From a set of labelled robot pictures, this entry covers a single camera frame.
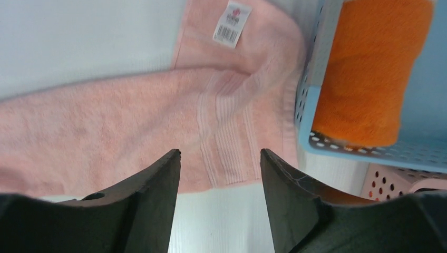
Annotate pink plastic basket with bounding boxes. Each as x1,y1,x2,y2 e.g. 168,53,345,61
360,163,446,201

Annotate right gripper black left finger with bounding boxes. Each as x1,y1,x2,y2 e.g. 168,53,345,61
1,149,181,252

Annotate blue plastic basket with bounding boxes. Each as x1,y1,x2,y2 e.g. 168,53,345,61
295,1,446,172

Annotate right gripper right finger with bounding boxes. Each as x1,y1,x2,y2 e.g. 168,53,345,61
260,149,446,252

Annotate light pink towel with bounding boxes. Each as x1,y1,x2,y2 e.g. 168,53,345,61
1,1,306,197

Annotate orange cartoon towel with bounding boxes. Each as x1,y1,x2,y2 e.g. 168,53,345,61
312,0,436,147

